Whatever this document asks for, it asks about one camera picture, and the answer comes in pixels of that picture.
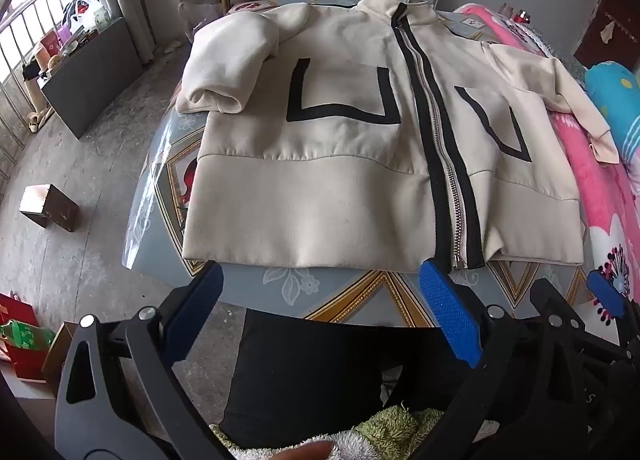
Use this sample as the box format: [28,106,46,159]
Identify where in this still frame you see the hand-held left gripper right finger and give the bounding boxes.
[419,260,586,460]

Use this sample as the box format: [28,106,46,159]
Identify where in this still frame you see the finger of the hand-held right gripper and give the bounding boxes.
[586,267,628,323]
[530,279,571,321]

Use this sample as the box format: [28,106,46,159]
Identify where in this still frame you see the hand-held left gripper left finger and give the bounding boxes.
[55,263,231,460]

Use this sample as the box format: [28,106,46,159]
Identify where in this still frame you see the beige zip jacket black trim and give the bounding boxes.
[175,0,621,271]

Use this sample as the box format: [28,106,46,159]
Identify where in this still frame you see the person's left hand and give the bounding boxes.
[277,440,335,460]

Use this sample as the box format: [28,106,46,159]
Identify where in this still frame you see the blue printed tablecloth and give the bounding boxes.
[122,0,596,331]

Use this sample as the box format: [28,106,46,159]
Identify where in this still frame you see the pink printed blanket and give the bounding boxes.
[460,3,640,311]

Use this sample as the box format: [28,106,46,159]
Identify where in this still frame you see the green white fuzzy garment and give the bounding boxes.
[210,405,471,460]

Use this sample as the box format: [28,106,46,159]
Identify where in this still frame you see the cardboard box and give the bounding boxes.
[40,323,78,398]

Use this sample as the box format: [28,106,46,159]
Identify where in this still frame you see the brown wooden box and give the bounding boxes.
[19,184,81,232]

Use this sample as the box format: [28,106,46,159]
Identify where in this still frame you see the red box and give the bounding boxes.
[0,293,46,381]

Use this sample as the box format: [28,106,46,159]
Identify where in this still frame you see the blue dotted pillow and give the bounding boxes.
[585,60,640,161]

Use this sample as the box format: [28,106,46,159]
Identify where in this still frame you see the grey low cabinet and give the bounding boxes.
[40,15,143,138]

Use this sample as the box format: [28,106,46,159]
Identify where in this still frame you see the dark red cabinet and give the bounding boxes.
[574,0,640,68]

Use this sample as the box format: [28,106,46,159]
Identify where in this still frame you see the red glass jars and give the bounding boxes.
[500,3,531,24]

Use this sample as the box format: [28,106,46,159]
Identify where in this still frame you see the clear plastic bag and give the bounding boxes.
[180,0,223,44]

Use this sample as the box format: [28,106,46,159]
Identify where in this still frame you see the white plastic bag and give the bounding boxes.
[67,0,108,34]

